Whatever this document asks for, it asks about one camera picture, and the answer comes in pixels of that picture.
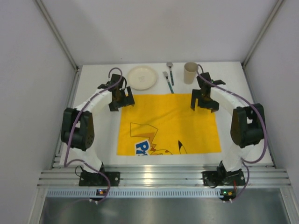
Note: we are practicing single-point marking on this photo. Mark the spoon with teal handle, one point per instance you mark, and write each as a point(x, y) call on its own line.
point(170, 65)

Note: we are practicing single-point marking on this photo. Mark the yellow cartoon cloth placemat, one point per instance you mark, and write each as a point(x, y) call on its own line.
point(166, 125)

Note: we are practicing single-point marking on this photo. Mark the aluminium frame post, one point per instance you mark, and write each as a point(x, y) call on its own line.
point(55, 31)
point(268, 22)

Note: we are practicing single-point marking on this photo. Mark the left aluminium frame post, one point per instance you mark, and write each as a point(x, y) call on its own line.
point(55, 31)

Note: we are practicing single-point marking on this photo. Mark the fork with teal handle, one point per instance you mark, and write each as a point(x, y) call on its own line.
point(168, 82)

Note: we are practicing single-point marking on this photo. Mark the right aluminium frame post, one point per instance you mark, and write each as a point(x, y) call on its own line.
point(268, 22)

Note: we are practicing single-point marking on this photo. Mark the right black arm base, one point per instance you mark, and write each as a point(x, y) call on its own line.
point(222, 177)

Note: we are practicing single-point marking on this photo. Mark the aluminium mounting rail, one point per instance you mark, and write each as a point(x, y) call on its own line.
point(165, 176)

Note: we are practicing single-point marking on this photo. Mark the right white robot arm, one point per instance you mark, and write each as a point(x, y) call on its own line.
point(247, 127)

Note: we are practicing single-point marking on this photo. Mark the beige cup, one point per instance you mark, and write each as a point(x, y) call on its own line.
point(190, 72)

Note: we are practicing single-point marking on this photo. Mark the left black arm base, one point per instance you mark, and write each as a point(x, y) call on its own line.
point(87, 179)

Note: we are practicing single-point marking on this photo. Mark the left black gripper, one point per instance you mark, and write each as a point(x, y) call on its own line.
point(122, 101)

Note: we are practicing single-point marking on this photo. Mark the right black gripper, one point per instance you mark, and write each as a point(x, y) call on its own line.
point(204, 102)

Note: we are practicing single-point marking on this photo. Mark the cream round plate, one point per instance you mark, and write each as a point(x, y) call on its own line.
point(142, 77)

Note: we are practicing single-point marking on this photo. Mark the slotted grey cable duct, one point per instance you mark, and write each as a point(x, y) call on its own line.
point(139, 193)

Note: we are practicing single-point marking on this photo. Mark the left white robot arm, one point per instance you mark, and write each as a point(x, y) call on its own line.
point(78, 127)

